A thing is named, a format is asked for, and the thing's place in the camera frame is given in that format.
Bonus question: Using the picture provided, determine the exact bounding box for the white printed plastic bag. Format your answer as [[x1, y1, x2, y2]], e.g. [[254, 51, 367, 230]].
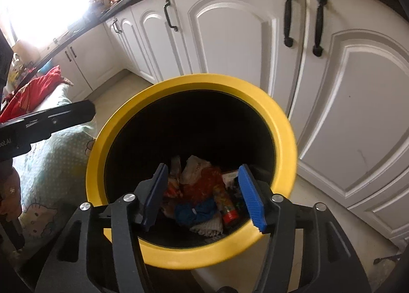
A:
[[180, 156, 211, 185]]

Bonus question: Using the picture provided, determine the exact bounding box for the orange snack wrapper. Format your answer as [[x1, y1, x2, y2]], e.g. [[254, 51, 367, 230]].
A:
[[164, 165, 183, 198]]

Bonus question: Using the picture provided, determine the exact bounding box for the person's left hand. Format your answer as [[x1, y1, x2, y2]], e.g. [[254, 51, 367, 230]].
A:
[[0, 165, 22, 226]]

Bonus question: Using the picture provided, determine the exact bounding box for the row of white cabinet doors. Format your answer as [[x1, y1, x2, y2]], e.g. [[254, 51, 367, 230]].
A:
[[48, 0, 409, 242]]

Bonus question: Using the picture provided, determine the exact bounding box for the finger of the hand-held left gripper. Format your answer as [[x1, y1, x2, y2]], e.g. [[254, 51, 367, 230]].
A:
[[22, 100, 97, 149]]

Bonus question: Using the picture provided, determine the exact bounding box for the yellow rim trash bin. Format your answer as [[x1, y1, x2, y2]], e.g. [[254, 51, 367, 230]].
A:
[[86, 73, 298, 273]]

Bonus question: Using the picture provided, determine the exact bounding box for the red plastic bag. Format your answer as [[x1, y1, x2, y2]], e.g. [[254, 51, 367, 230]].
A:
[[188, 167, 224, 201]]

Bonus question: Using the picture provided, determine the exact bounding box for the red floral quilt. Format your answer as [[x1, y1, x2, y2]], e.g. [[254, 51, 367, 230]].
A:
[[0, 66, 72, 123]]

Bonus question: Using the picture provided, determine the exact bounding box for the cartoon cat printed bedsheet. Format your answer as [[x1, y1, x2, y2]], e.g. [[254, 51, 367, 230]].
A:
[[6, 84, 98, 249]]

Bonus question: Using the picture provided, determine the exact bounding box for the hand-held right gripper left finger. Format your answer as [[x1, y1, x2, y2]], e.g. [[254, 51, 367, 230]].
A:
[[35, 163, 169, 293]]

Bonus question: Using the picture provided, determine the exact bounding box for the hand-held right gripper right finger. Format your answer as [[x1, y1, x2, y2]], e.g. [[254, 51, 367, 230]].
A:
[[238, 164, 373, 293]]

